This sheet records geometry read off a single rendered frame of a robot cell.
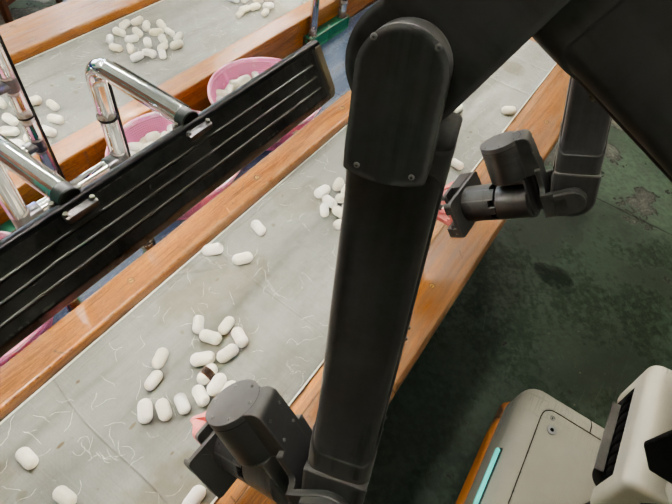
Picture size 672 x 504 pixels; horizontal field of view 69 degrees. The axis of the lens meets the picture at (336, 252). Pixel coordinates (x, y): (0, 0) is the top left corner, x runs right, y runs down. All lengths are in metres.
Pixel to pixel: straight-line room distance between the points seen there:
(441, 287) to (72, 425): 0.61
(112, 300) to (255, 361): 0.25
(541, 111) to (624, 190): 1.33
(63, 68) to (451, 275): 0.99
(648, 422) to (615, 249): 1.51
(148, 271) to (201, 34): 0.77
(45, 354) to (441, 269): 0.65
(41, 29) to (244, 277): 0.85
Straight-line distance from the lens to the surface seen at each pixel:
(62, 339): 0.83
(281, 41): 1.43
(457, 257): 0.93
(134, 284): 0.85
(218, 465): 0.61
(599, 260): 2.25
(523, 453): 1.37
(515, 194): 0.75
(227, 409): 0.49
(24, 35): 1.44
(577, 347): 1.95
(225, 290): 0.85
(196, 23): 1.49
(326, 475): 0.46
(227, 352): 0.78
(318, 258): 0.90
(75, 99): 1.26
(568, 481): 1.40
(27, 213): 0.70
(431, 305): 0.86
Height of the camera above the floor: 1.46
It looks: 53 degrees down
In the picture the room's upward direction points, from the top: 12 degrees clockwise
